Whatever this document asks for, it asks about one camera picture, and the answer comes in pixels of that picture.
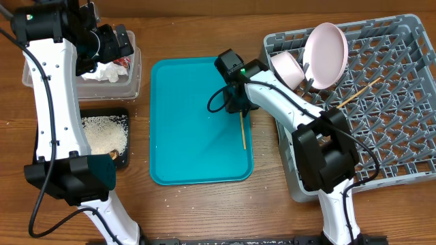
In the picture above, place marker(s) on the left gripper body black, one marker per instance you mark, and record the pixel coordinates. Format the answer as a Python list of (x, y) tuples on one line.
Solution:
[(101, 47)]

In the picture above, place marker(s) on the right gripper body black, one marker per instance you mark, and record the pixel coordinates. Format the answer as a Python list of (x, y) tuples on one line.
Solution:
[(239, 99)]

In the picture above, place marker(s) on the red snack wrapper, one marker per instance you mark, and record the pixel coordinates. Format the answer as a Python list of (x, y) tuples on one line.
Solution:
[(124, 61)]

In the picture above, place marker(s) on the white bowl with rice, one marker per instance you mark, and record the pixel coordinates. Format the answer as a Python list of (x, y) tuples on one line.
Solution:
[(288, 69)]

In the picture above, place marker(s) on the white round plate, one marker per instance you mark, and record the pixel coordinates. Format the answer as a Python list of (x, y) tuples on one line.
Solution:
[(326, 53)]

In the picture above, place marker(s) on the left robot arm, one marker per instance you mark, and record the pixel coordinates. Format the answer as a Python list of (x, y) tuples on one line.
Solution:
[(60, 41)]

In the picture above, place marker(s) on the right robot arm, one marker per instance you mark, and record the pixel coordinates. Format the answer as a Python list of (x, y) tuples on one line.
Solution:
[(324, 152)]

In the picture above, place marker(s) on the clear plastic waste bin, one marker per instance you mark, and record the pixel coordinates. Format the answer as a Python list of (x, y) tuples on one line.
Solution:
[(109, 90)]

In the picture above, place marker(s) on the grey dishwasher rack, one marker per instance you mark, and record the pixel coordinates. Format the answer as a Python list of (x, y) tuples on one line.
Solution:
[(395, 118)]

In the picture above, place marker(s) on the teal serving tray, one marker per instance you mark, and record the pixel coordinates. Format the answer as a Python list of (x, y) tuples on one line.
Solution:
[(188, 143)]

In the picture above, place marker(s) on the pile of rice grains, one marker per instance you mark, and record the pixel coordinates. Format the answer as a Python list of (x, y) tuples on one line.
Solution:
[(106, 133)]

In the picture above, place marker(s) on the black rectangular tray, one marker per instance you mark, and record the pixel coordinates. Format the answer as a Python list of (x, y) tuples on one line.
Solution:
[(120, 160)]

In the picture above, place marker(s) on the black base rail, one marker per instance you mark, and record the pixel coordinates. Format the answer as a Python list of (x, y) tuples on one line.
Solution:
[(298, 240)]

